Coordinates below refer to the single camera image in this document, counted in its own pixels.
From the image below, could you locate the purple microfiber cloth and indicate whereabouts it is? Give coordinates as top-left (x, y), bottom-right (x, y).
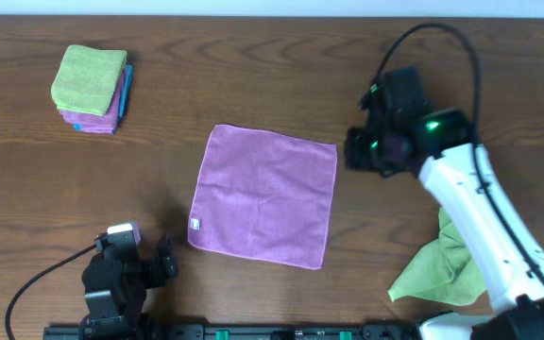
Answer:
top-left (188, 125), bottom-right (338, 270)

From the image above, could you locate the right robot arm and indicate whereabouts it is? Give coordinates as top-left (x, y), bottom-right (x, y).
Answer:
top-left (345, 109), bottom-right (544, 339)

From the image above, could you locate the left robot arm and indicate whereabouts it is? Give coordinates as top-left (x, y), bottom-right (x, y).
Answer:
top-left (78, 231), bottom-right (179, 339)

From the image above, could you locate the crumpled green microfiber cloth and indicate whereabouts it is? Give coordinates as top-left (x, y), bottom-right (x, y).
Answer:
top-left (388, 207), bottom-right (486, 306)

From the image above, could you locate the folded purple cloth in stack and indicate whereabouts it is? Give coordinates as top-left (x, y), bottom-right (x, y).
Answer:
top-left (59, 70), bottom-right (126, 133)

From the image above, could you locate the folded blue cloth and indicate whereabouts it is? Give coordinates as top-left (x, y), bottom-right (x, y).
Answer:
top-left (100, 65), bottom-right (133, 134)

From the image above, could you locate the folded green cloth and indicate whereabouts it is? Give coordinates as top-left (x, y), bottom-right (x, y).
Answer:
top-left (51, 44), bottom-right (128, 116)

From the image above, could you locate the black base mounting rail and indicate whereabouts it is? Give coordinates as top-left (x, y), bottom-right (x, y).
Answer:
top-left (42, 322), bottom-right (419, 340)

